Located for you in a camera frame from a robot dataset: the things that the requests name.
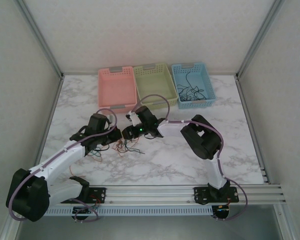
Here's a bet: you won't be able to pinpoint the coloured wires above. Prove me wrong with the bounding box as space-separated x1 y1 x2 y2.
86 139 131 158

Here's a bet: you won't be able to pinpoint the thin green wire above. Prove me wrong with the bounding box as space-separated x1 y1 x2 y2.
124 140 146 155

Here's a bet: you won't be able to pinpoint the thin black wire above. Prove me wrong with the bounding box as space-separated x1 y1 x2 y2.
184 71 207 101
177 84 198 102

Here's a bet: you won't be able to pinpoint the pink plastic basket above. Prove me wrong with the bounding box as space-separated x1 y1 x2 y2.
97 66 138 115

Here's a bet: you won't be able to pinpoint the green plastic basket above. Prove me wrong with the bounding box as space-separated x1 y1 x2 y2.
133 62 179 112

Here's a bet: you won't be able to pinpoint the blue plastic basket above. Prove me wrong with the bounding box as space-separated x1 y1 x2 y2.
170 62 217 110

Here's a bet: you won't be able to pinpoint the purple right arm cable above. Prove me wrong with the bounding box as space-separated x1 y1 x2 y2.
134 94 248 222

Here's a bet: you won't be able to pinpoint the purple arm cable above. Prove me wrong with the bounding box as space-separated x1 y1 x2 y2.
134 94 248 222
8 107 120 223

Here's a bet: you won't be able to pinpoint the aluminium table edge rail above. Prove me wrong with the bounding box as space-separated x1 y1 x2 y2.
234 76 271 185
37 74 66 163

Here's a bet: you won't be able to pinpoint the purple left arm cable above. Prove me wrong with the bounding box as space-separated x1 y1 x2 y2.
8 107 120 223

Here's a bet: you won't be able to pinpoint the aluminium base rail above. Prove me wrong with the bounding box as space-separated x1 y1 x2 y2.
46 184 287 208

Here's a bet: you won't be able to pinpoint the slotted white cable duct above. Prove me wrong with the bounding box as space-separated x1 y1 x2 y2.
43 206 214 217

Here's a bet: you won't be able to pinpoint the aluminium frame post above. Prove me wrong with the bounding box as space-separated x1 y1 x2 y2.
234 0 287 80
19 0 65 80

